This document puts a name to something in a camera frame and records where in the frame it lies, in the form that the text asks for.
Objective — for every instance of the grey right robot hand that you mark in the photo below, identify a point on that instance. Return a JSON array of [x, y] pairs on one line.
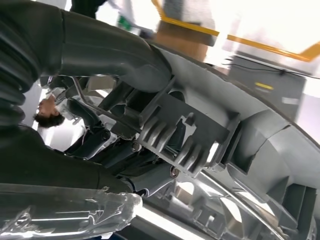
[[50, 165]]

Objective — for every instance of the yellow tape on workbench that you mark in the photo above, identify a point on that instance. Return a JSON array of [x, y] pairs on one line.
[[189, 28]]

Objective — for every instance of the stainless steel workbench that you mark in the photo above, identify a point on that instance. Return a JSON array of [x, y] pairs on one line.
[[263, 23]]

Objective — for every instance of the person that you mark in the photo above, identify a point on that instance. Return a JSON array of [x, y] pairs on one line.
[[48, 107]]

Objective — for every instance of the tan cardboard box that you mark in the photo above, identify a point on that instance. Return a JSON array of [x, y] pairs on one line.
[[180, 46]]

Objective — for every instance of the grey laptop with yellow sticker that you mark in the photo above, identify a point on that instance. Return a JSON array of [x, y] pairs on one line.
[[250, 76]]

